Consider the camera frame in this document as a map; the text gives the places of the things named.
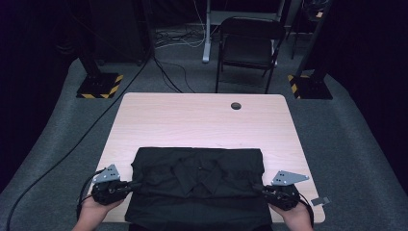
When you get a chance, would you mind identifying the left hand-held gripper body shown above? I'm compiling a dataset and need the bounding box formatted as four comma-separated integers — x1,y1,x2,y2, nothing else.
90,164,128,206

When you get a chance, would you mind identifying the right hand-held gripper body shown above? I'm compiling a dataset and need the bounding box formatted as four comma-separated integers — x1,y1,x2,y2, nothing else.
263,169,311,212

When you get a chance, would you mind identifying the black button-up shirt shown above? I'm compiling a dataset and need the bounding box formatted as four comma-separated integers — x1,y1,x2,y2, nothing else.
124,146,273,231

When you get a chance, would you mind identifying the person's left hand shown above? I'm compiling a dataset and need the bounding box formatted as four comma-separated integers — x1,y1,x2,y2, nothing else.
76,194,125,226

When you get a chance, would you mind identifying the person's right hand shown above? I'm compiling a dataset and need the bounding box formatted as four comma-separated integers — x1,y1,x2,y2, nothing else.
268,200,314,229

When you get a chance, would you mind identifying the grey tape piece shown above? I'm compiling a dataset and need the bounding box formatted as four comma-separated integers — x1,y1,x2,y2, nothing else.
310,196,331,207

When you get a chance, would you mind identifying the black stand with striped base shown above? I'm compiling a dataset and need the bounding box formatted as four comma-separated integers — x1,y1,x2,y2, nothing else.
287,0,336,100
76,47,124,100

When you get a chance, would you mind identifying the black folding chair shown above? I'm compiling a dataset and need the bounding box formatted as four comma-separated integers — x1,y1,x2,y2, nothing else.
215,16,287,94

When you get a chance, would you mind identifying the black cabinet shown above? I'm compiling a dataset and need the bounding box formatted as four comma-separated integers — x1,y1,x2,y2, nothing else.
89,0,152,64

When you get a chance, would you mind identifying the thick black floor cable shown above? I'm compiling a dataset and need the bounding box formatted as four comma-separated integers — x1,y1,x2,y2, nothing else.
5,47,155,231

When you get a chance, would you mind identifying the thin black floor cable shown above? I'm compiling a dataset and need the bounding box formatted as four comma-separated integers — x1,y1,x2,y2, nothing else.
153,56,196,94

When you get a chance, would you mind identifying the tangle of floor cables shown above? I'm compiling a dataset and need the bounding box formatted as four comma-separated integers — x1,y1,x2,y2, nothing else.
154,27,206,49

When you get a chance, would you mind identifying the white desk frame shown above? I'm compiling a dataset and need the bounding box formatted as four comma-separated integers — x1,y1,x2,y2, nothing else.
202,0,287,64

